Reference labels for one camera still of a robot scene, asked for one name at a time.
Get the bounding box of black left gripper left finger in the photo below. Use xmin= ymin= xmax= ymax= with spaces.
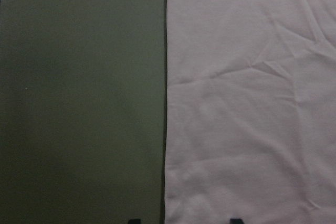
xmin=128 ymin=219 xmax=141 ymax=224

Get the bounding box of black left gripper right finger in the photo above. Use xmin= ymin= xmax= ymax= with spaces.
xmin=229 ymin=218 xmax=242 ymax=224

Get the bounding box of pink Snoopy t-shirt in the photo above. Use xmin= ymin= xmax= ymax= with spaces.
xmin=165 ymin=0 xmax=335 ymax=223

